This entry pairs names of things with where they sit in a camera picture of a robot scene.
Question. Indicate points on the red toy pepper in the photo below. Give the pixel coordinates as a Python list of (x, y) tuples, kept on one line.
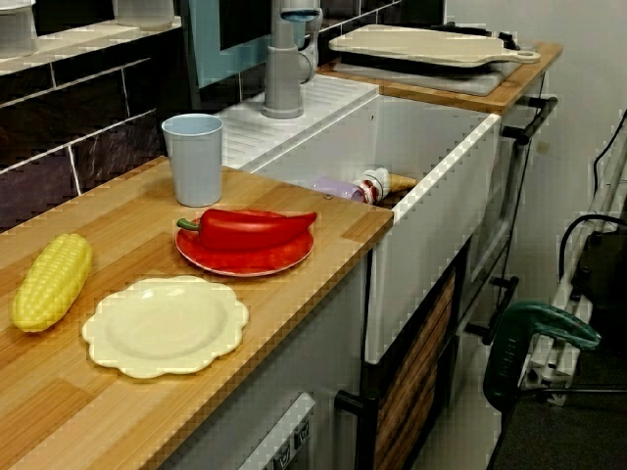
[(245, 230)]

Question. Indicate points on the light blue plastic cup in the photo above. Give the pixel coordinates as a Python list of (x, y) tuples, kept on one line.
[(193, 161)]

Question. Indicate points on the purple mug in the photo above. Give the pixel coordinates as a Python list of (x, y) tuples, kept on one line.
[(335, 187)]

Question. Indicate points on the red round plate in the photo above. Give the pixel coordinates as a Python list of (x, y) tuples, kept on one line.
[(255, 263)]

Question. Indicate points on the toy ice cream cone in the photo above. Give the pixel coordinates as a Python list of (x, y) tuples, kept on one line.
[(401, 182)]

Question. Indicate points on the white toy sink basin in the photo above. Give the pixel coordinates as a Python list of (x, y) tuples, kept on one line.
[(431, 254)]

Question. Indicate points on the grey toy faucet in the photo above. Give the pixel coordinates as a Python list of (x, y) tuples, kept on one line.
[(282, 73)]

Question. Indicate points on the wooden crate front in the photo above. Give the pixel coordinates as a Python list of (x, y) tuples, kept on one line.
[(416, 367)]

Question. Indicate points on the cream scalloped plate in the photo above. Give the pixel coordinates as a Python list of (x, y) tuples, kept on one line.
[(161, 328)]

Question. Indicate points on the beige cutting board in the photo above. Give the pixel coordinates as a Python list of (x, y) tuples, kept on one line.
[(421, 46)]

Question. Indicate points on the black upright panel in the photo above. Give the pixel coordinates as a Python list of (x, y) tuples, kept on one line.
[(182, 59)]

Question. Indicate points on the green clamp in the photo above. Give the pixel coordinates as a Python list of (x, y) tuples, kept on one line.
[(504, 352)]

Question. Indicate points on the yellow toy corn cob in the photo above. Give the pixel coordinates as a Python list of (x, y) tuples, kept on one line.
[(54, 279)]

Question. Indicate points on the large white container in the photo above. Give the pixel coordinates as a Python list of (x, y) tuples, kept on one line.
[(144, 12)]

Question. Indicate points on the black box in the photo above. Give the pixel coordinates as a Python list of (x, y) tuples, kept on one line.
[(607, 284)]

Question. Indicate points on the white aluminium frame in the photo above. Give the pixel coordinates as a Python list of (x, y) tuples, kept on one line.
[(563, 313)]

